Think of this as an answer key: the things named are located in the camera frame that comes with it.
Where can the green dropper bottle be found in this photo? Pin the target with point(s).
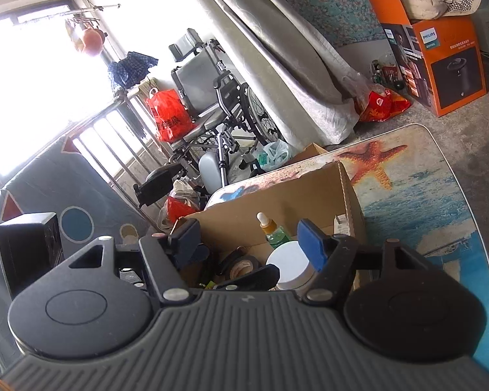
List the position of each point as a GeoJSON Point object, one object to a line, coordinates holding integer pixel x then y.
{"type": "Point", "coordinates": [275, 234]}

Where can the orange appliance carton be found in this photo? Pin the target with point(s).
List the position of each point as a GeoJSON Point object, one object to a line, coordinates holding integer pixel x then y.
{"type": "Point", "coordinates": [456, 69]}

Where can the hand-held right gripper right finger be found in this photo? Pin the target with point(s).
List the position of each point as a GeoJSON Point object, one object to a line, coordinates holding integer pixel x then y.
{"type": "Point", "coordinates": [311, 248]}

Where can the white pill bottle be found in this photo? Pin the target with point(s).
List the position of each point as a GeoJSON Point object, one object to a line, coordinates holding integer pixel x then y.
{"type": "Point", "coordinates": [287, 262]}

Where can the plastic-wrapped white mattress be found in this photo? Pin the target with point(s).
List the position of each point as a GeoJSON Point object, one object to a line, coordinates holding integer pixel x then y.
{"type": "Point", "coordinates": [277, 49]}

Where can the black electrical tape roll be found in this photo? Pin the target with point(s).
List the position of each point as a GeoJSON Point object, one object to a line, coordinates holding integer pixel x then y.
{"type": "Point", "coordinates": [252, 260]}

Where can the blue checked hanging cloth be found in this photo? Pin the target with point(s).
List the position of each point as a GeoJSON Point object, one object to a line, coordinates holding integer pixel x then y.
{"type": "Point", "coordinates": [126, 69]}

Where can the white plug charger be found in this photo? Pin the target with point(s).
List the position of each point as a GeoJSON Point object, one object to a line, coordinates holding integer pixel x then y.
{"type": "Point", "coordinates": [342, 222]}

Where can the clutter of bottles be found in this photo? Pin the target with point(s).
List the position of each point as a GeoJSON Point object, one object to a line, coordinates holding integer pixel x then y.
{"type": "Point", "coordinates": [385, 73]}

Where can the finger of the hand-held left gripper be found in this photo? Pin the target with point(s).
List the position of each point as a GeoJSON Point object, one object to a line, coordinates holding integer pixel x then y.
{"type": "Point", "coordinates": [252, 279]}
{"type": "Point", "coordinates": [195, 257]}

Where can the blue floral wall cloth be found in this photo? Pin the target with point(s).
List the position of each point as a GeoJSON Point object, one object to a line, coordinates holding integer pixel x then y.
{"type": "Point", "coordinates": [330, 8]}

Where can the orange round hanging object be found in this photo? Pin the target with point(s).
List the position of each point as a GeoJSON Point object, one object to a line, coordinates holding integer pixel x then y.
{"type": "Point", "coordinates": [91, 38]}

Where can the red plastic bag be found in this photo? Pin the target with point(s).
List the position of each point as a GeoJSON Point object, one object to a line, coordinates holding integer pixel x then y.
{"type": "Point", "coordinates": [167, 116]}
{"type": "Point", "coordinates": [381, 106]}
{"type": "Point", "coordinates": [179, 207]}

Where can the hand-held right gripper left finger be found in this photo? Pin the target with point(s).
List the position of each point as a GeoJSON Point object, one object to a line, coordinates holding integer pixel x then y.
{"type": "Point", "coordinates": [185, 234]}

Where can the green white plastic bag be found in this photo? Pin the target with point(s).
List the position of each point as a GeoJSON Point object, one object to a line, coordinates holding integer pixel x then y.
{"type": "Point", "coordinates": [275, 152]}

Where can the brown cardboard box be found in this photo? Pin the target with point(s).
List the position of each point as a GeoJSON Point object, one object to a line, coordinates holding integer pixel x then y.
{"type": "Point", "coordinates": [293, 195]}

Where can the metal railing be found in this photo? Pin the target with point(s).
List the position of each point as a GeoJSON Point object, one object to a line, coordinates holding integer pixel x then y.
{"type": "Point", "coordinates": [102, 118]}

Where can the blue-grey printed mattress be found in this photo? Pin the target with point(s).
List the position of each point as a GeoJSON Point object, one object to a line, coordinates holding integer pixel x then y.
{"type": "Point", "coordinates": [85, 187]}

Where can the metal drying rod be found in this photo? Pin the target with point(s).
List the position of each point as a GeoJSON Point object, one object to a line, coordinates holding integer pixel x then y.
{"type": "Point", "coordinates": [93, 8]}

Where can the grey wheelchair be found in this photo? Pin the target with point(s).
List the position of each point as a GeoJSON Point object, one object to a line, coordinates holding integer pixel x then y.
{"type": "Point", "coordinates": [195, 81]}

